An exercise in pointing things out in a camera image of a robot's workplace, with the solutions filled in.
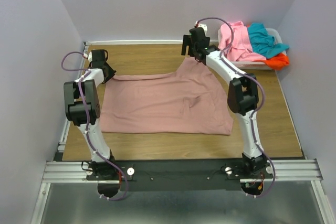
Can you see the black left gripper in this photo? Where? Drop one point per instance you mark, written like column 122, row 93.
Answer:
column 111, row 72

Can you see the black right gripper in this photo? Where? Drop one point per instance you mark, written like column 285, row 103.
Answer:
column 186, row 41

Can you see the dusty pink graphic t-shirt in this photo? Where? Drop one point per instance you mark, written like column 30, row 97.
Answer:
column 165, row 100

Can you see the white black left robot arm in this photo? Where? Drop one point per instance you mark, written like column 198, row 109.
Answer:
column 82, row 108

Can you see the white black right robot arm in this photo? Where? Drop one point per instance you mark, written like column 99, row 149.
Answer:
column 242, row 98

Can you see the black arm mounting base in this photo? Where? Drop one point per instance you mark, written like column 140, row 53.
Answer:
column 177, row 175

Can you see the bright pink shirt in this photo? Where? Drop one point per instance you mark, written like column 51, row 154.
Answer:
column 240, row 41

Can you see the white laundry basket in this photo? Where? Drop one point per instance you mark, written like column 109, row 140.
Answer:
column 247, row 60

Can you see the teal shirt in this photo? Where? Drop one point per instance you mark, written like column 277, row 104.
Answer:
column 263, row 43

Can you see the orange shirt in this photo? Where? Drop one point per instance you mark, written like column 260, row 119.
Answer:
column 277, row 62

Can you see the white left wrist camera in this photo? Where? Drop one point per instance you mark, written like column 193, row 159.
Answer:
column 88, row 56

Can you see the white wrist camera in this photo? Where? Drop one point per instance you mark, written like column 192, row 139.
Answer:
column 88, row 56
column 200, row 25

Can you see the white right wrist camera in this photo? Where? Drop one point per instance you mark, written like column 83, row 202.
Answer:
column 200, row 25

